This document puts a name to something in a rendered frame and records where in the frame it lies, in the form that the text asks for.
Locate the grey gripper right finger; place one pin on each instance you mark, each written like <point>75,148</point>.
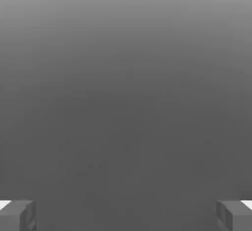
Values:
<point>236,216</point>

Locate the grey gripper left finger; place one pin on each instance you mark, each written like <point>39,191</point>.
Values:
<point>13,215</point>

